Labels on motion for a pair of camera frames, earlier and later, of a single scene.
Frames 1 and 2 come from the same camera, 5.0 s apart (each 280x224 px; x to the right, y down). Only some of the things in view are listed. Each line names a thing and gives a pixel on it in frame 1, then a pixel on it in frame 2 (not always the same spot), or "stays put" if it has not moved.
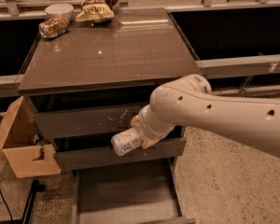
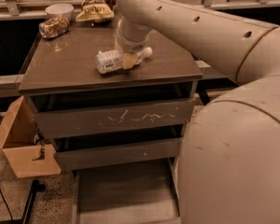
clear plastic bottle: (126, 140) → (112, 60)
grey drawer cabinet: (86, 86) stays put
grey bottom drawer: (134, 195) stays put
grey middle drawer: (102, 156) stays put
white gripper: (145, 125) → (130, 44)
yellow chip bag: (95, 12) stays put
